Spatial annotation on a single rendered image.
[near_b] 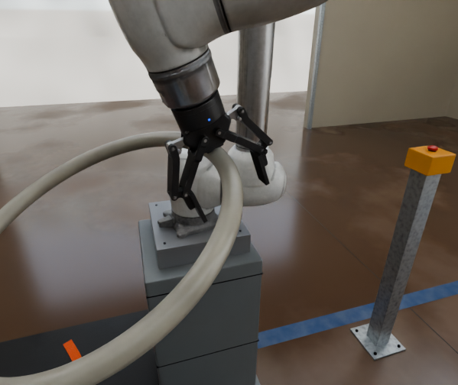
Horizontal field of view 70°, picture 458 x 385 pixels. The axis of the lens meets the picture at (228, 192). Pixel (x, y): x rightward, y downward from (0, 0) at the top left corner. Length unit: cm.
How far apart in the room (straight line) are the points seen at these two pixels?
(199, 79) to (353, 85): 583
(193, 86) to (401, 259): 140
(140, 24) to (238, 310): 104
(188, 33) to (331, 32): 547
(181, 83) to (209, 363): 117
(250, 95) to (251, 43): 14
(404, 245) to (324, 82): 453
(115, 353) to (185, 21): 36
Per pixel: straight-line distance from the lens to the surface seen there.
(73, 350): 204
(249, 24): 43
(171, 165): 51
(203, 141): 50
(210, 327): 128
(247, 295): 122
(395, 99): 690
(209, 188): 105
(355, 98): 633
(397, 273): 173
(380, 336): 200
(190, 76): 44
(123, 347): 37
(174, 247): 108
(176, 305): 36
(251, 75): 97
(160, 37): 42
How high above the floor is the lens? 150
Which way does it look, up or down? 26 degrees down
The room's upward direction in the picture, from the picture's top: straight up
